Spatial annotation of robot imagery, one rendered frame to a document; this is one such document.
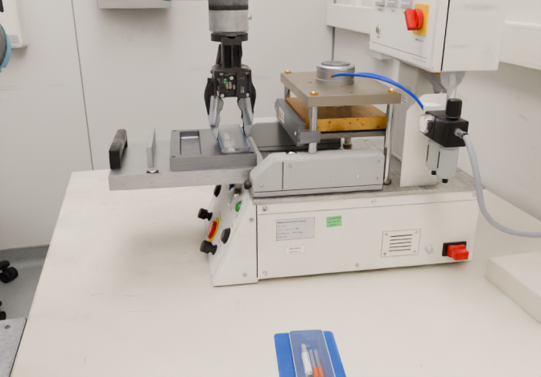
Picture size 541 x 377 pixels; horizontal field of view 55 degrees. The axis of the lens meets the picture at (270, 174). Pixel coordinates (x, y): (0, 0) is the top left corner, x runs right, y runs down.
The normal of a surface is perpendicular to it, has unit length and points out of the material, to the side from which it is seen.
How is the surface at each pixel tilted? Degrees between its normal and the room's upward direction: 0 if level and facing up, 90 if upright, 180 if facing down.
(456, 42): 90
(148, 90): 90
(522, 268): 0
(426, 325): 0
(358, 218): 90
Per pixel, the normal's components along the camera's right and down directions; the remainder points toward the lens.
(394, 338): 0.00, -0.94
